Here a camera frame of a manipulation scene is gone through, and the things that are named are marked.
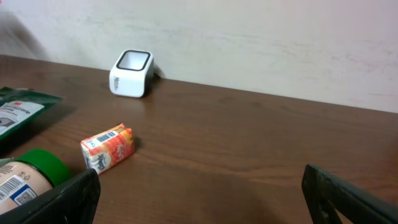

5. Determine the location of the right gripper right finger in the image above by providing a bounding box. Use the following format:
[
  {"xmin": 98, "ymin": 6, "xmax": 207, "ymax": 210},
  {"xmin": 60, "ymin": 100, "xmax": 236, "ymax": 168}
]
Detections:
[{"xmin": 302, "ymin": 164, "xmax": 397, "ymax": 224}]

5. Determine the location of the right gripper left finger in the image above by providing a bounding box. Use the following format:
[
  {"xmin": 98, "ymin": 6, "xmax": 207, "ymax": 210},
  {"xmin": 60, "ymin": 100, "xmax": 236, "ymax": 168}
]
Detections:
[{"xmin": 1, "ymin": 169, "xmax": 101, "ymax": 224}]

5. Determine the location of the green lid jar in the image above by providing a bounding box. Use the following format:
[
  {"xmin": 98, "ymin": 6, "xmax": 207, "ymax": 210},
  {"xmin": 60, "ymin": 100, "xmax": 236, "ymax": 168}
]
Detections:
[{"xmin": 1, "ymin": 149, "xmax": 71, "ymax": 214}]

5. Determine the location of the orange small box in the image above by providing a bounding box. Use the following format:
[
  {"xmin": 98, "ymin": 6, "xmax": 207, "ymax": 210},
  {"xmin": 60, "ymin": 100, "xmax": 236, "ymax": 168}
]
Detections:
[{"xmin": 80, "ymin": 123, "xmax": 135, "ymax": 175}]

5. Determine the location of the green white package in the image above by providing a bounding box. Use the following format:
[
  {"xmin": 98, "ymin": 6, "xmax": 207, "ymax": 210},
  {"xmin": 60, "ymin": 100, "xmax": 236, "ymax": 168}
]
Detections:
[{"xmin": 1, "ymin": 86, "xmax": 62, "ymax": 140}]

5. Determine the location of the white barcode scanner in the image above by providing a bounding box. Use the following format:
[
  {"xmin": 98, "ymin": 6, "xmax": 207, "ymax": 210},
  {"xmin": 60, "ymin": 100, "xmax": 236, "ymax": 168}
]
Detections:
[{"xmin": 109, "ymin": 50, "xmax": 154, "ymax": 98}]

